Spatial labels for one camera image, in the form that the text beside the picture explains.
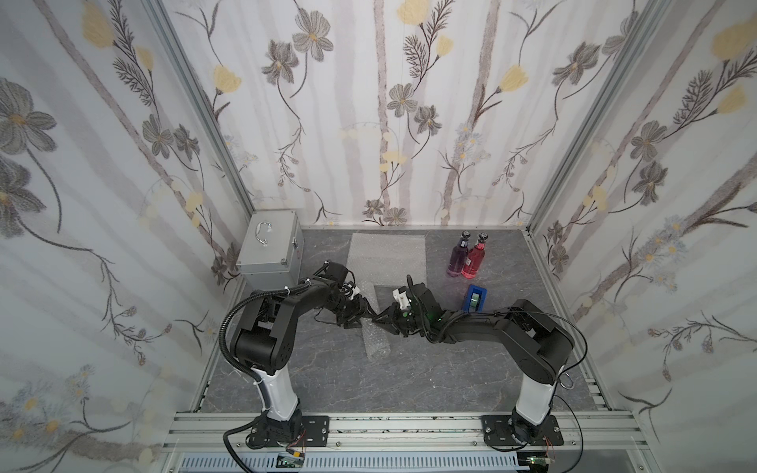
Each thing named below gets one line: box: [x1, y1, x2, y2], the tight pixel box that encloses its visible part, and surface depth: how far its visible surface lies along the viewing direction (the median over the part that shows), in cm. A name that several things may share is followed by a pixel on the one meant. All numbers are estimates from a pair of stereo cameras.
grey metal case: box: [236, 208, 305, 292], surface depth 96 cm
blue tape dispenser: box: [463, 283, 488, 314], surface depth 95 cm
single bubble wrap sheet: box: [358, 279, 392, 363], surface depth 88 cm
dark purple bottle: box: [446, 229, 472, 277], surface depth 100 cm
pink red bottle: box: [461, 231, 489, 280], surface depth 100 cm
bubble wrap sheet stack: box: [345, 232, 427, 306], surface depth 113 cm
